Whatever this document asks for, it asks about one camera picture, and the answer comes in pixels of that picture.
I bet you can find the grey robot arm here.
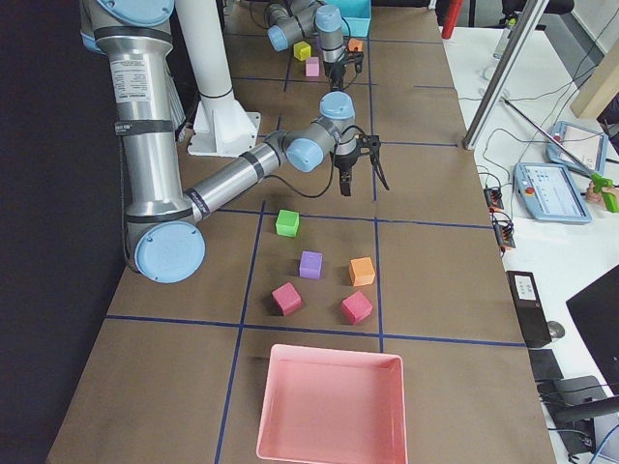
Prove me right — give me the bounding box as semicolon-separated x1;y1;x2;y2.
80;1;380;283
263;1;364;91

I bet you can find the pink foam block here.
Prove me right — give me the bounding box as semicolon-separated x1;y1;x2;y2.
305;56;320;77

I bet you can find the far teach pendant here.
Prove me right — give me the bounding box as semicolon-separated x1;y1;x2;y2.
545;121;608;174

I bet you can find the yellow foam block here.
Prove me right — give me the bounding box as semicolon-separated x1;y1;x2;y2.
293;41;312;62

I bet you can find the white side desk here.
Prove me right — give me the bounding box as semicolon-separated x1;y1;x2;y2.
445;28;618;463

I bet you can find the red foam block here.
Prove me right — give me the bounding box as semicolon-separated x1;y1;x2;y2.
271;282;303;316
340;291;373;325

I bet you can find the textured orange foam block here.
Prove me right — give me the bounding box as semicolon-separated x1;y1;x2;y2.
348;256;375;287

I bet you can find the aluminium frame post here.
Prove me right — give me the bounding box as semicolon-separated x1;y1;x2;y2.
462;0;549;150

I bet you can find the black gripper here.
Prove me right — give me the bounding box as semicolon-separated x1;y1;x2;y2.
322;48;364;91
334;132;390;196

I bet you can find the black monitor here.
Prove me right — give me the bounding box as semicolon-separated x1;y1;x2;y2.
567;269;619;394

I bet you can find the black rectangular box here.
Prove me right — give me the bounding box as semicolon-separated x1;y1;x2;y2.
506;271;551;348

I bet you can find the teach pendant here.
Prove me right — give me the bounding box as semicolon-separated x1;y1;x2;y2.
545;121;608;174
514;162;592;224

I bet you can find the purple foam block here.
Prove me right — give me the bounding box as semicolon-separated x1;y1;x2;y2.
299;250;323;279

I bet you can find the orange cable connector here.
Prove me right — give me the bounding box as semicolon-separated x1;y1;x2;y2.
484;187;504;213
492;218;516;252

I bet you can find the green foam block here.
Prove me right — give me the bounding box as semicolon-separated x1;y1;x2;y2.
276;209;300;238

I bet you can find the red fire extinguisher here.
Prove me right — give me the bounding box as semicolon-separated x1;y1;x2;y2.
441;0;464;40

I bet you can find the metal reacher grabber tool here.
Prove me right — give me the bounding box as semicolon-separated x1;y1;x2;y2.
502;98;618;213

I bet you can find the smooth orange foam block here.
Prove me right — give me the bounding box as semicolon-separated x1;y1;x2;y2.
347;38;364;53

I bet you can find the near teach pendant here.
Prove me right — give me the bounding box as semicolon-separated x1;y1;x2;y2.
514;162;592;224

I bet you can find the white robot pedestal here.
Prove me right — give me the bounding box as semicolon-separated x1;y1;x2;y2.
175;0;260;157

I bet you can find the red storage bin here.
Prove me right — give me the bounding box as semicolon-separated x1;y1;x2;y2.
256;344;408;463

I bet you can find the teal plastic bin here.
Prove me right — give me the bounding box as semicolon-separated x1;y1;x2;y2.
334;0;371;38

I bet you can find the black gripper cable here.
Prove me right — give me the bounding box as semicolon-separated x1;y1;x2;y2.
263;125;373;199

